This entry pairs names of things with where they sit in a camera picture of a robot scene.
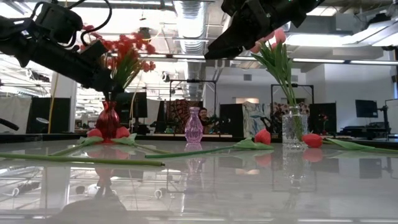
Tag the red glass vase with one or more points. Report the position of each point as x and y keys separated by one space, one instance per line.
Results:
x=108 y=121

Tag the black partition panel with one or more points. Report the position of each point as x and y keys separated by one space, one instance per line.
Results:
x=62 y=115
x=236 y=121
x=315 y=124

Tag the black monitor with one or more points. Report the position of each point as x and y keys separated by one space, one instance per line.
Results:
x=366 y=108
x=136 y=105

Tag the ribbed silver air duct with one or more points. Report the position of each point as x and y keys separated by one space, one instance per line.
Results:
x=190 y=25

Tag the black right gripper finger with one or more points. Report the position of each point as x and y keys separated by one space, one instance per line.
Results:
x=236 y=39

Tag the long white light strip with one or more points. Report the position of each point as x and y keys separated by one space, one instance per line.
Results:
x=326 y=60

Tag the black metal frame stand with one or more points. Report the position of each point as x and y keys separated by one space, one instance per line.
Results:
x=192 y=81
x=306 y=84

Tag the person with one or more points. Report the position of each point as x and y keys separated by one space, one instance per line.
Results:
x=203 y=115

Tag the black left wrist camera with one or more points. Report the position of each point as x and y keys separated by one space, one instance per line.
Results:
x=98 y=50

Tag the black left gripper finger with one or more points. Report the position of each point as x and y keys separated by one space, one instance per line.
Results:
x=110 y=85

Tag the long green stem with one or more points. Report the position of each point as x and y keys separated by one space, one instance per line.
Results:
x=93 y=160

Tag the pink artificial tulip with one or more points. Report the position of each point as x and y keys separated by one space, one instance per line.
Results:
x=256 y=48
x=280 y=35
x=273 y=46
x=270 y=36

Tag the brown patterned cloth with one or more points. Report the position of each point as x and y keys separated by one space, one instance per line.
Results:
x=177 y=112

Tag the distant red flower vase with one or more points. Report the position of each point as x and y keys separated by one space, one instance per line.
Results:
x=323 y=118

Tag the clear glass vase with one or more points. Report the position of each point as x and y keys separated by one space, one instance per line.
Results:
x=293 y=130

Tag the purple glass vase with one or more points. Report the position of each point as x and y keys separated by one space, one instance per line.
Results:
x=193 y=127

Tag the black ceiling dome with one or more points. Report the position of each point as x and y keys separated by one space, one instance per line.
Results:
x=144 y=31

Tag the white round lamp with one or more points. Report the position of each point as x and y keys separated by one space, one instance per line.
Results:
x=42 y=120

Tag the white blue patterned cloth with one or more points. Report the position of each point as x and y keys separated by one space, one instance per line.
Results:
x=253 y=119

